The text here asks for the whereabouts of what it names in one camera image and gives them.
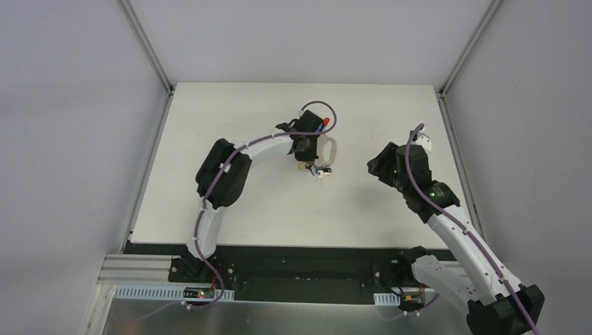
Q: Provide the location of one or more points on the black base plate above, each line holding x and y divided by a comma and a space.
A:
295, 274

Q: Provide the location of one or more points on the left white cable duct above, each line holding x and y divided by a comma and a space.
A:
173, 293

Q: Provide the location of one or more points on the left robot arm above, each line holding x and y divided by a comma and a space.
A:
223, 174

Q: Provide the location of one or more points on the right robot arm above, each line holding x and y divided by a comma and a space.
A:
492, 298

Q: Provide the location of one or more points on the aluminium frame post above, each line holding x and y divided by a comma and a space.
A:
469, 48
145, 44

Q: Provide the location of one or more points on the left aluminium frame post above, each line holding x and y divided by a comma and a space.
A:
145, 44

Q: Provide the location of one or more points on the right aluminium frame post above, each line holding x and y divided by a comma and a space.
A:
469, 48

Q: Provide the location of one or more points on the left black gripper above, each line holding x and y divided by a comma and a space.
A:
306, 151

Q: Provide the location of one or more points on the right white cable duct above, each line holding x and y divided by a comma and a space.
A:
386, 299

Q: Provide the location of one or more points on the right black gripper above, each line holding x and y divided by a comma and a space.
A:
382, 165

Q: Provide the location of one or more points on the white cable duct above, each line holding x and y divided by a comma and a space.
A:
173, 293
386, 299

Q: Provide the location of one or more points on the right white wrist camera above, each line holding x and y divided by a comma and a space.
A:
424, 141

